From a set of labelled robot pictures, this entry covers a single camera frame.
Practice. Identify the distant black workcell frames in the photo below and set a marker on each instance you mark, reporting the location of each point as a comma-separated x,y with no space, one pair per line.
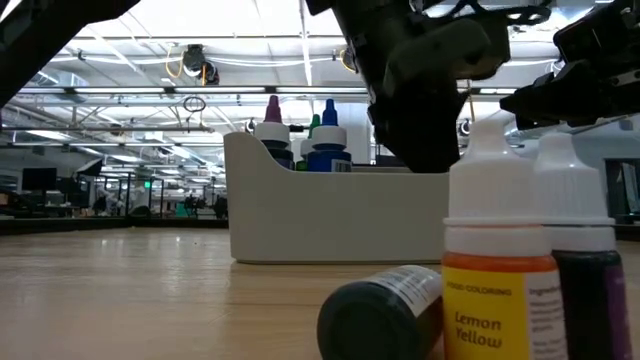
150,200

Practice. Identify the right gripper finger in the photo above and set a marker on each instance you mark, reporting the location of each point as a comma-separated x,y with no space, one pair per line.
555,109
550,87

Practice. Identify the ceiling light strip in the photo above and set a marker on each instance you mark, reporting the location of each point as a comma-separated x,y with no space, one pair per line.
200,91

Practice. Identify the large green food coloring bottle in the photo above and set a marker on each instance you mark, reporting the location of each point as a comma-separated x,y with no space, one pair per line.
314,122

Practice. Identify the small purple food coloring bottle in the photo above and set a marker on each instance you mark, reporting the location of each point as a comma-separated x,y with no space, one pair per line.
590,300

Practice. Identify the small dark food coloring bottle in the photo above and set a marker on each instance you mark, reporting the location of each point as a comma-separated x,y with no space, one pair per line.
370,325

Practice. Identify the large purple food coloring bottle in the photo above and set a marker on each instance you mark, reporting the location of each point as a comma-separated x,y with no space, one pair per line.
272,132

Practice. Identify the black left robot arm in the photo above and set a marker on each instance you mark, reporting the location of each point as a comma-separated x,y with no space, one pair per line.
40,35

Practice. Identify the large blue food coloring bottle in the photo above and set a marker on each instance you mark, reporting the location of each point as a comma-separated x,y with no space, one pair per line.
327,160

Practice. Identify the black monitor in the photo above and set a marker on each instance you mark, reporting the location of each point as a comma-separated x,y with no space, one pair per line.
39,178

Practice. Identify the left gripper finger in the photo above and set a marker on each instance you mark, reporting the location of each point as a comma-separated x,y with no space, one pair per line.
425,135

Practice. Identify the grey plastic bin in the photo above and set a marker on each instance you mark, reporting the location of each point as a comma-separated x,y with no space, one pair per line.
325,220

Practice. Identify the small yellow food coloring bottle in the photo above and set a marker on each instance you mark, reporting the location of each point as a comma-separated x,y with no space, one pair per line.
490,200

